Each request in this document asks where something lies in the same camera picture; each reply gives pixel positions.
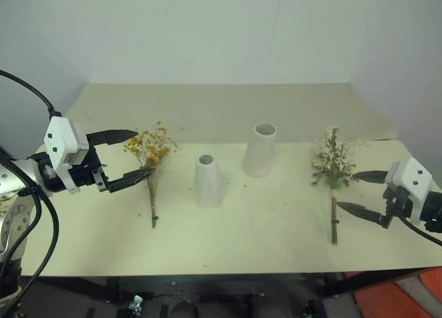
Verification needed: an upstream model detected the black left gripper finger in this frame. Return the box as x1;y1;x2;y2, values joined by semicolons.
85;129;140;148
107;167;155;194

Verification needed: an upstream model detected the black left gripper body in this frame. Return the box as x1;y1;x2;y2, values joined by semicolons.
68;144;113;194

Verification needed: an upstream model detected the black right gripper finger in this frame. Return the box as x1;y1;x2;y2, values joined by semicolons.
336;200;383;225
352;170;390;185

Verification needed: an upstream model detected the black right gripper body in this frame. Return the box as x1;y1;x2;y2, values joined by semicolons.
378;185;414;230

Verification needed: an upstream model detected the small white tapered vase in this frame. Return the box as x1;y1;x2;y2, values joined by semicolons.
193;153;229;209

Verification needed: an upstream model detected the large white tapered vase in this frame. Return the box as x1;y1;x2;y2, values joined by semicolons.
242;122;278;178

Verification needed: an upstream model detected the yellow dried flower bouquet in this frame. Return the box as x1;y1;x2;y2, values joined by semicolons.
123;120;179;230

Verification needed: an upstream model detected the white green dried flower bouquet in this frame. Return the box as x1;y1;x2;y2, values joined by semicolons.
310;124;373;246

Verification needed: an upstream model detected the orange red floor object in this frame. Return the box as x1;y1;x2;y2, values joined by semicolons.
344;265;442;318

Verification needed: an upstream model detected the small metallic clamp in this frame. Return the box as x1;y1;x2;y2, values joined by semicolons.
128;294;144;312

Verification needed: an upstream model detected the dark rounded shape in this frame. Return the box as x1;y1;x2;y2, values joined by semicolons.
170;299;198;318

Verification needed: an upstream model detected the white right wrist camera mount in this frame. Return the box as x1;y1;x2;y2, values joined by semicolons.
384;157;433;226

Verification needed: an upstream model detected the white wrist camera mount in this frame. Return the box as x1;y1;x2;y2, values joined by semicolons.
44;115;89;195
384;157;433;226

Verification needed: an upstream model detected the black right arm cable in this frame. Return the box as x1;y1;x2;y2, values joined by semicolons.
399;215;442;247

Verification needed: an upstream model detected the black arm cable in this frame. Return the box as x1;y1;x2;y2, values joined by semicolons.
0;148;60;318
0;69;65;120
399;215;442;247

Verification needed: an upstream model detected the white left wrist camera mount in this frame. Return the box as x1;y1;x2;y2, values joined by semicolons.
44;115;89;195

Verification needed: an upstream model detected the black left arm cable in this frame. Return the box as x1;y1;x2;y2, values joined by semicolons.
0;69;65;120
0;148;60;318

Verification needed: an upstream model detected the black table frame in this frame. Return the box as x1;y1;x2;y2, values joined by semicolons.
19;266;442;300

